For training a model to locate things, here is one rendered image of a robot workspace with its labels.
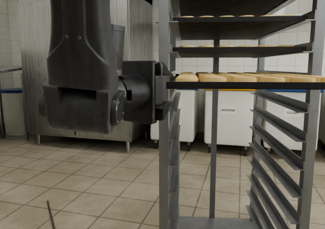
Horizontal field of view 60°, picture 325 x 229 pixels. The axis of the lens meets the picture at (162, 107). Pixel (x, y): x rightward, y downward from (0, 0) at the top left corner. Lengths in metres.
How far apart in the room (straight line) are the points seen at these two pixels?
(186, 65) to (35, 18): 1.93
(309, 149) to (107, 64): 0.79
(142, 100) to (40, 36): 3.27
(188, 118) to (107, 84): 2.95
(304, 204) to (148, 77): 0.73
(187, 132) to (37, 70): 1.92
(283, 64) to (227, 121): 1.11
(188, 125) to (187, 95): 0.34
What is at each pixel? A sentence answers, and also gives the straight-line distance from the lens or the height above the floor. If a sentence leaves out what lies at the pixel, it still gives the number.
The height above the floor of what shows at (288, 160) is 0.68.
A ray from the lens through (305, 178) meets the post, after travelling 1.01.
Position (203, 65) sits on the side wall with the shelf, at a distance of 3.81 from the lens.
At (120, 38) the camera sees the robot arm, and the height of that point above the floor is 1.03.
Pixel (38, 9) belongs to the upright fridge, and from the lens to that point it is 3.71.
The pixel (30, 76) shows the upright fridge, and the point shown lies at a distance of 3.77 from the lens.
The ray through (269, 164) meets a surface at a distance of 1.29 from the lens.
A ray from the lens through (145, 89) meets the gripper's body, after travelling 0.44.
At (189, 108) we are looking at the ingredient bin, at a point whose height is 0.52.
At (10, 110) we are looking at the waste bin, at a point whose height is 0.37.
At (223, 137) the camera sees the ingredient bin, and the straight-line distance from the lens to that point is 3.22.
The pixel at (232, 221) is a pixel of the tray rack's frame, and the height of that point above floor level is 0.15.
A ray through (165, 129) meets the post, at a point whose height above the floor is 0.80.
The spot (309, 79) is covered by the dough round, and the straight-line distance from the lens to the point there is 0.66.
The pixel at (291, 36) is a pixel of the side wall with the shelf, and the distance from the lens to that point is 3.83.
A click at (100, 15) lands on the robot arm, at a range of 0.27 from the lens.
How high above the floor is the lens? 1.00
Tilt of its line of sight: 8 degrees down
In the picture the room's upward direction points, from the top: straight up
